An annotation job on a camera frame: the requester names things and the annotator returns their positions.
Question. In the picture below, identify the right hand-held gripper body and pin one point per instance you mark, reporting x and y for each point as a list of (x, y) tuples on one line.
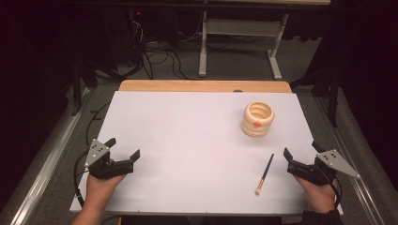
[(313, 173)]

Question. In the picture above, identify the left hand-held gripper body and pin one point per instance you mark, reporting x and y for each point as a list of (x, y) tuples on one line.
[(108, 168)]

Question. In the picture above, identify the cream ribbed cup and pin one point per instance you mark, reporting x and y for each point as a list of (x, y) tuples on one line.
[(257, 120)]

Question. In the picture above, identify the person's left hand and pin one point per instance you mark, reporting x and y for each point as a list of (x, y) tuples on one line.
[(100, 189)]

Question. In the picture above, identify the person's right hand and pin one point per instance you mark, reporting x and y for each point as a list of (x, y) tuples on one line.
[(320, 197)]

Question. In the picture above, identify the person's right black sleeve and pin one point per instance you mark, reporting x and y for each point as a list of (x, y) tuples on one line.
[(322, 218)]

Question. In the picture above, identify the white table cover board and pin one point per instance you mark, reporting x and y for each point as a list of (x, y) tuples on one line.
[(187, 140)]

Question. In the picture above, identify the dark metal stand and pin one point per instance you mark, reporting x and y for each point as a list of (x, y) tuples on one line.
[(332, 93), (76, 90)]

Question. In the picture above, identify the dark box with red light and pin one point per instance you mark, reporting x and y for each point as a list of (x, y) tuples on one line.
[(137, 14)]

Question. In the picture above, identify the aluminium floor rail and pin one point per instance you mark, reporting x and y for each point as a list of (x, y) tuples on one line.
[(353, 168), (47, 162)]

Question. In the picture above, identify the white metal desk frame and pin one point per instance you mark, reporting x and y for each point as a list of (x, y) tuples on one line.
[(241, 28)]

